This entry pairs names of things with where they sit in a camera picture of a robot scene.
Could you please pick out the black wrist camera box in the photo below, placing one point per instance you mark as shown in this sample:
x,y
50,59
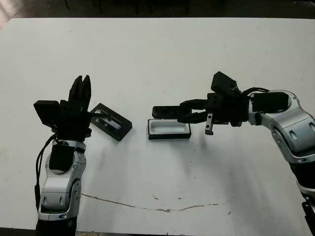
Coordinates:
x,y
224,82
46,111

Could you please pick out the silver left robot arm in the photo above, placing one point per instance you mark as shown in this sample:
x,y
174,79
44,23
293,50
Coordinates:
x,y
61,177

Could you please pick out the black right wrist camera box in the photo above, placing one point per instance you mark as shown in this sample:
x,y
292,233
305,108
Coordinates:
x,y
224,82

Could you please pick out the black box lid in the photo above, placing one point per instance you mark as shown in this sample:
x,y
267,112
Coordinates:
x,y
115,129

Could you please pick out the black box base white insert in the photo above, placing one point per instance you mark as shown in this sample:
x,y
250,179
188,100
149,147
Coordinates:
x,y
169,136

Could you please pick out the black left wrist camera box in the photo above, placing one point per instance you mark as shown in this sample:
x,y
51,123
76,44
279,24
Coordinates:
x,y
46,111

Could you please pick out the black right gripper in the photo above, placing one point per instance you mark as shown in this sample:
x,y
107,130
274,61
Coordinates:
x,y
229,110

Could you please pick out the slim black camera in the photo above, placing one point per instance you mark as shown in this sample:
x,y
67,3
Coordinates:
x,y
165,111

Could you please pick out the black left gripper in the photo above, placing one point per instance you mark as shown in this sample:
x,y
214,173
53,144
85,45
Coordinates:
x,y
73,123

